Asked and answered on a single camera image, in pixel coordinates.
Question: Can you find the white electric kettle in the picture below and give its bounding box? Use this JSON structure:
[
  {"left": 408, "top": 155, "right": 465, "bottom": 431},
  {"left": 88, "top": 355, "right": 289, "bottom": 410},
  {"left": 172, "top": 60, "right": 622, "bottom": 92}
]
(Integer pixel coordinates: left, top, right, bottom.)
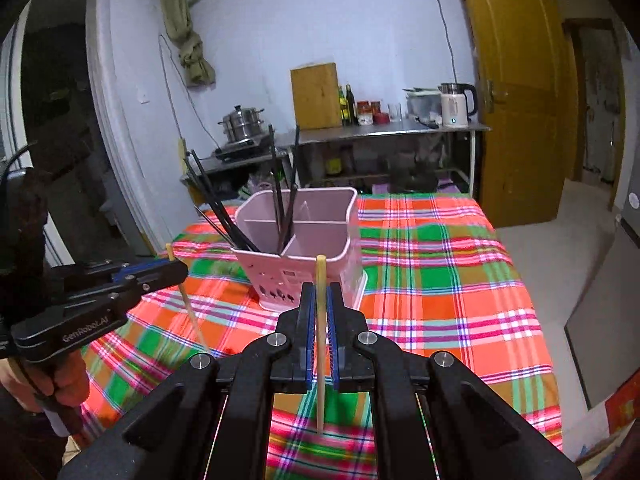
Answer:
[{"left": 439, "top": 82, "right": 479, "bottom": 128}]

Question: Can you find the light wooden chopstick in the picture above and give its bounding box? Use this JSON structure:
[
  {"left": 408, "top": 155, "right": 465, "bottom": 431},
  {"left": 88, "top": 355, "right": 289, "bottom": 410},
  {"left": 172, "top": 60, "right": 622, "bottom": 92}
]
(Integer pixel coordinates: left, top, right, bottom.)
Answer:
[
  {"left": 316, "top": 254, "right": 329, "bottom": 434},
  {"left": 165, "top": 243, "right": 212, "bottom": 354}
]

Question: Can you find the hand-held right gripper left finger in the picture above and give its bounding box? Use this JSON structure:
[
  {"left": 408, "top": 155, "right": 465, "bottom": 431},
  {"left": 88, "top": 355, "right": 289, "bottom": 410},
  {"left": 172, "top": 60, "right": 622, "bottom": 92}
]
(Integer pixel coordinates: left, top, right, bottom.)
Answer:
[{"left": 57, "top": 284, "right": 318, "bottom": 480}]

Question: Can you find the black chopstick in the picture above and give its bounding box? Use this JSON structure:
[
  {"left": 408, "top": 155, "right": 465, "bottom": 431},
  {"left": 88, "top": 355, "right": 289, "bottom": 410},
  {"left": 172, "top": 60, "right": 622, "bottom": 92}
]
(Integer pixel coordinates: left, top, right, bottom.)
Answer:
[
  {"left": 193, "top": 204, "right": 243, "bottom": 251},
  {"left": 269, "top": 124, "right": 285, "bottom": 243},
  {"left": 191, "top": 148, "right": 262, "bottom": 253},
  {"left": 284, "top": 126, "right": 301, "bottom": 245},
  {"left": 181, "top": 152, "right": 256, "bottom": 253}
]

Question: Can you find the wooden cutting board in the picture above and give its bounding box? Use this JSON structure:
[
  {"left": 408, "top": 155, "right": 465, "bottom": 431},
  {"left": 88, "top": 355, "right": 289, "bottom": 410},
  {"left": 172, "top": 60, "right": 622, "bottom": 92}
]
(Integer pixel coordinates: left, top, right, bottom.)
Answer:
[{"left": 290, "top": 62, "right": 342, "bottom": 130}]

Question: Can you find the person's left hand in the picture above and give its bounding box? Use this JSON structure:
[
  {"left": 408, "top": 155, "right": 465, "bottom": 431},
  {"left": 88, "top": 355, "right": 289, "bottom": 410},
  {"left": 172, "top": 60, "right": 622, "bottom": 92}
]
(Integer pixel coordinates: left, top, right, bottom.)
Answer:
[{"left": 0, "top": 351, "right": 92, "bottom": 409}]

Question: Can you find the metal kitchen counter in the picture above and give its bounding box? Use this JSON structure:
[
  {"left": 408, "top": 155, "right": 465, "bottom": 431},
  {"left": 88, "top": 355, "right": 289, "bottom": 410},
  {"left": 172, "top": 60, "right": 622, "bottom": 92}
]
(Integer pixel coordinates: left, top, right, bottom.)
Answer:
[{"left": 179, "top": 121, "right": 492, "bottom": 203}]

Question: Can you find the brass door handle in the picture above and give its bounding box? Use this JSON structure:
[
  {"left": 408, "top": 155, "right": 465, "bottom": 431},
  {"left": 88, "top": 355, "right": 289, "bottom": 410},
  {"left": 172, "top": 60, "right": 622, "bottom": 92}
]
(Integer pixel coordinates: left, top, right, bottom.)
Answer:
[{"left": 479, "top": 79, "right": 497, "bottom": 114}]

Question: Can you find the yellow wooden door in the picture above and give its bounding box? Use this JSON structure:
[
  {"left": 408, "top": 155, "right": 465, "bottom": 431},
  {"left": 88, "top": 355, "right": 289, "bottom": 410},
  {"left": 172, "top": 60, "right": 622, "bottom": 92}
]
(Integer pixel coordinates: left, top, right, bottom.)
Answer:
[{"left": 451, "top": 0, "right": 573, "bottom": 228}]

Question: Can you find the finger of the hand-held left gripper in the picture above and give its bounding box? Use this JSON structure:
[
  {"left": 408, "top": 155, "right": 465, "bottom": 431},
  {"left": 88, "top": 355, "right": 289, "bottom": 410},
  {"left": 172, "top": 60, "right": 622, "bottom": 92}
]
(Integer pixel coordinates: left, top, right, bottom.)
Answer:
[
  {"left": 64, "top": 259, "right": 190, "bottom": 287},
  {"left": 59, "top": 281, "right": 152, "bottom": 314}
]

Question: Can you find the black plastic bag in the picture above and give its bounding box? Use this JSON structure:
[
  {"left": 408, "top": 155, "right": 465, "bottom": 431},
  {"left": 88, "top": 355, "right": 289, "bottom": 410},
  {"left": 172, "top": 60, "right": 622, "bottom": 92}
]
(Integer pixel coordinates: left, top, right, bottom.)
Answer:
[{"left": 389, "top": 135, "right": 442, "bottom": 193}]

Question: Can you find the black cooktop stove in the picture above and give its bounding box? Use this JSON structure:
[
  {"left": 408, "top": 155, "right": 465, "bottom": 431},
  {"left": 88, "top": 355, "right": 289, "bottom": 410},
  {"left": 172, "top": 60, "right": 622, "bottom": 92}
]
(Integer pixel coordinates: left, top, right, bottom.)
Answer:
[{"left": 211, "top": 140, "right": 275, "bottom": 162}]

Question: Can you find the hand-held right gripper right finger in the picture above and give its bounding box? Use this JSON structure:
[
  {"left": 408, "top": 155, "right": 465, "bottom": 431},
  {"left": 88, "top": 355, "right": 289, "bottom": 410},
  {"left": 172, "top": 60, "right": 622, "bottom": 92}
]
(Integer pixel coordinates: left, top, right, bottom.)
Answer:
[{"left": 326, "top": 284, "right": 583, "bottom": 480}]

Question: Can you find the pink plastic utensil holder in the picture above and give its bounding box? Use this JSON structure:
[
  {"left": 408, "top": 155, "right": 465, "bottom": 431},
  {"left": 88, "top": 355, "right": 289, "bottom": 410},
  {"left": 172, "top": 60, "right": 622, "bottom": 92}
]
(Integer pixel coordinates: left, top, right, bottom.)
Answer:
[{"left": 234, "top": 186, "right": 368, "bottom": 313}]

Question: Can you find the hanging olive cloth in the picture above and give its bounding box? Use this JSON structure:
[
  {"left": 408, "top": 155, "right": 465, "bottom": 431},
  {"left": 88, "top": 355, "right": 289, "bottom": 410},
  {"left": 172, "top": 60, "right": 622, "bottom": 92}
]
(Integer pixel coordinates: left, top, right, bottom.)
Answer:
[{"left": 159, "top": 0, "right": 217, "bottom": 87}]

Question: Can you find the plaid tablecloth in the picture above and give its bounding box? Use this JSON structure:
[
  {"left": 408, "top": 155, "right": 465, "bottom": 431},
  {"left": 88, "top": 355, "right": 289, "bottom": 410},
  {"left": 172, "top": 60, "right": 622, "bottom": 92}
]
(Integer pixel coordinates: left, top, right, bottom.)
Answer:
[{"left": 80, "top": 192, "right": 564, "bottom": 480}]

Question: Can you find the steel steamer pot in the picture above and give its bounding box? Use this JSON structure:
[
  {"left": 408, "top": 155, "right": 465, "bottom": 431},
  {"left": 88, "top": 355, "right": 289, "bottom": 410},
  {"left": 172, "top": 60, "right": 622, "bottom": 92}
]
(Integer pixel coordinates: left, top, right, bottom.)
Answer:
[{"left": 218, "top": 105, "right": 267, "bottom": 144}]

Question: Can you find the grey cooker pot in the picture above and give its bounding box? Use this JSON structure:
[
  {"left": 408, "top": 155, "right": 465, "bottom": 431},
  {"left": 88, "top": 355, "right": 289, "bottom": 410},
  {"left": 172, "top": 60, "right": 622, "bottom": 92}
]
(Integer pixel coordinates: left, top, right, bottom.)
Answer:
[{"left": 405, "top": 87, "right": 444, "bottom": 119}]

